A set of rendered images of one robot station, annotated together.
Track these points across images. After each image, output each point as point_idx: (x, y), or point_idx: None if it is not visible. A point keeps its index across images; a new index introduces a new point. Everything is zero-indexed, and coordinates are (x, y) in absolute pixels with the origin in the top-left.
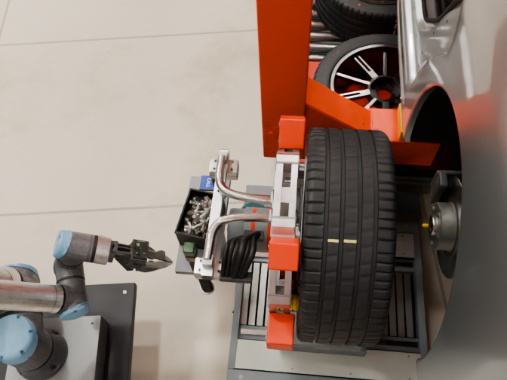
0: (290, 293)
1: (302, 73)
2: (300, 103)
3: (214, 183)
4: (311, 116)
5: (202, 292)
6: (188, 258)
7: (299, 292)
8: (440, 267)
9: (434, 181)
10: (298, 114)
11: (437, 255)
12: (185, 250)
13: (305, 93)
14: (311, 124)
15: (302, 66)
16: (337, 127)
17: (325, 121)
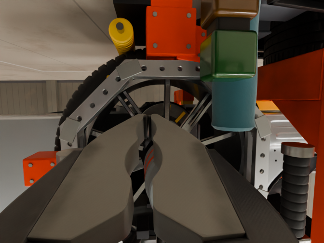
0: None
1: (315, 212)
2: (320, 165)
3: (286, 213)
4: (315, 134)
5: (56, 157)
6: (208, 6)
7: (121, 92)
8: (149, 108)
9: (197, 132)
10: (323, 147)
11: (159, 103)
12: (213, 79)
13: (315, 180)
14: (314, 120)
15: (315, 221)
16: (292, 114)
17: (302, 124)
